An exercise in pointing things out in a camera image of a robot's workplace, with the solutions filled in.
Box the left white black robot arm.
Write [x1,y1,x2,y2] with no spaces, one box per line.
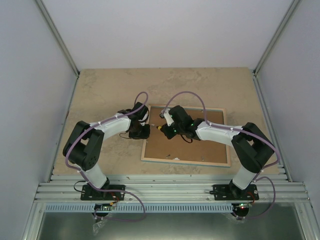
[62,102,150,200]

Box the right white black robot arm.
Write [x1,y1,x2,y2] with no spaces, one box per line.
[158,105,276,200]

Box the grey slotted cable duct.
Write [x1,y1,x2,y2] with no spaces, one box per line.
[45,202,233,213]

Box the right aluminium corner post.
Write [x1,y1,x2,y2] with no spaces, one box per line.
[252,0,302,77]

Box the aluminium corner post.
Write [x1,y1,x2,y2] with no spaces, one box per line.
[252,0,302,77]
[34,0,80,79]

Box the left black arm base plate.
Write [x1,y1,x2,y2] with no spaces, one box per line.
[80,184,125,202]

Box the teal wooden picture frame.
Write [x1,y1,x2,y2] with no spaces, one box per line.
[141,104,231,168]

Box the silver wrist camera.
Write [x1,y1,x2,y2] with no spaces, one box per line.
[138,110,150,126]
[159,107,174,127]

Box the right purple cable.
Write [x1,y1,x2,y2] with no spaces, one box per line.
[165,90,280,221]

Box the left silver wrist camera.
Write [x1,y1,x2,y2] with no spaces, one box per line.
[138,110,150,126]

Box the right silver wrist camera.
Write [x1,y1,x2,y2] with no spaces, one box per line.
[159,107,174,127]

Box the aluminium rail platform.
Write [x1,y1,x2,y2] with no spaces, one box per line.
[34,174,310,203]

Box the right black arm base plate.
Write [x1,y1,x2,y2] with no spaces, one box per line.
[209,184,260,201]

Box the left aluminium corner post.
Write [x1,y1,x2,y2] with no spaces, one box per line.
[34,0,80,79]

